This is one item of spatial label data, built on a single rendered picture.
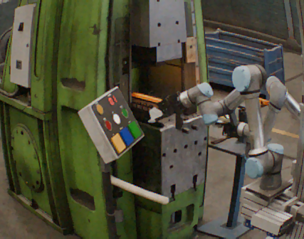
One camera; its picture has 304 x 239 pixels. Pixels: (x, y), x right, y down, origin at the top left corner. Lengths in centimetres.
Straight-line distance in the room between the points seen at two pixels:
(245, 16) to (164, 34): 867
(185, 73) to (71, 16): 87
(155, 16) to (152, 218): 127
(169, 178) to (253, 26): 859
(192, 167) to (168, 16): 95
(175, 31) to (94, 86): 56
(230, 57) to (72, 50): 404
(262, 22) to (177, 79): 808
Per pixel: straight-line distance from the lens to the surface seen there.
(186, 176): 383
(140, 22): 351
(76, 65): 368
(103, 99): 317
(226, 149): 387
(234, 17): 1232
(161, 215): 382
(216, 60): 760
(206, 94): 307
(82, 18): 361
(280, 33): 1168
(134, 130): 328
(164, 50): 356
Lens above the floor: 207
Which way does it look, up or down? 18 degrees down
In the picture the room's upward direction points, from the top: 1 degrees counter-clockwise
